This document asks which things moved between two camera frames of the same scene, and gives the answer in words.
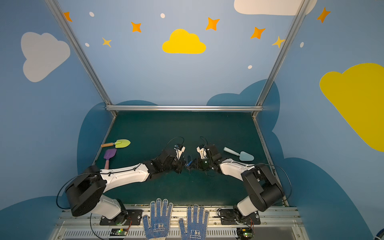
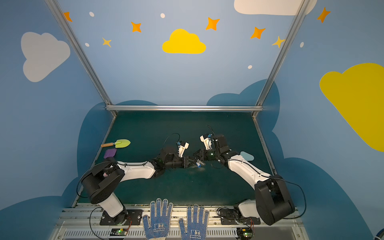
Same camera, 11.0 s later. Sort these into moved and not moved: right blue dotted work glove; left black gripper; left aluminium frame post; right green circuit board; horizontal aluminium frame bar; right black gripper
Moved: left black gripper; right black gripper
Not moved: left aluminium frame post; horizontal aluminium frame bar; right blue dotted work glove; right green circuit board
